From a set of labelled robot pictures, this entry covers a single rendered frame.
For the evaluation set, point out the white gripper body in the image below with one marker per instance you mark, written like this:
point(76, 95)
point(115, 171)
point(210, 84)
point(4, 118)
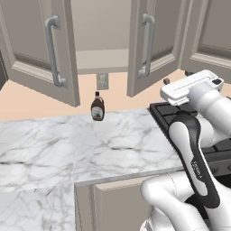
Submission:
point(183, 89)

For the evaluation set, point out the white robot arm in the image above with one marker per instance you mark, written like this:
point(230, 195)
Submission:
point(207, 120)

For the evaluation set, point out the closed grey cabinet door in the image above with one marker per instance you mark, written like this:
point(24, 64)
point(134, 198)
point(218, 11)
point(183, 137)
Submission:
point(212, 33)

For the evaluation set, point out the grey cabinet door, narrow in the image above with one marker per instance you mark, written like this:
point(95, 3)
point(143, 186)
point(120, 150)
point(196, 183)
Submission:
point(164, 30)

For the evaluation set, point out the beige base cabinet door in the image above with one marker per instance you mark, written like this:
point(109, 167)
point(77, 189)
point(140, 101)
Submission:
point(120, 207)

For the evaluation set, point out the grey cabinet door, wide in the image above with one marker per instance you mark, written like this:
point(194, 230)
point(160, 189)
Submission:
point(30, 39)

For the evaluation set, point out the black hob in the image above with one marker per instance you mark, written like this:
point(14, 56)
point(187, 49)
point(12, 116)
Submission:
point(164, 115)

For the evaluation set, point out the brown syrup bottle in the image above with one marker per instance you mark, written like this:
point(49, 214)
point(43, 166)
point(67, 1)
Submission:
point(97, 109)

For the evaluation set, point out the white wall socket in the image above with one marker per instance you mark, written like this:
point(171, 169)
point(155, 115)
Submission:
point(102, 81)

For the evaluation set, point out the open grey wall cabinet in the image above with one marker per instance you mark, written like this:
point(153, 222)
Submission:
point(100, 33)

